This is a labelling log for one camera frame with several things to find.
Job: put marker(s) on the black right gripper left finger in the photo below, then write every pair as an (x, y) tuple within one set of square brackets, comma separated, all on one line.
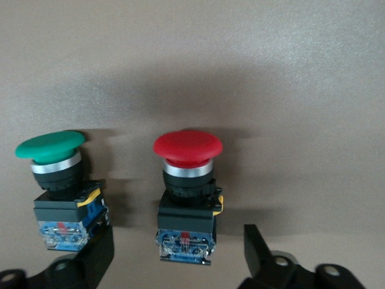
[(87, 265)]

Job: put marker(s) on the green mushroom push button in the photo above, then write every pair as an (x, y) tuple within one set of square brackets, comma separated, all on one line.
[(57, 210)]

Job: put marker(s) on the red mushroom push button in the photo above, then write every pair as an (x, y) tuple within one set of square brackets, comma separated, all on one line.
[(186, 210)]

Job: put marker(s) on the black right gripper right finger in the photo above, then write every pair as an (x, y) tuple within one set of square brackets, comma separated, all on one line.
[(261, 265)]

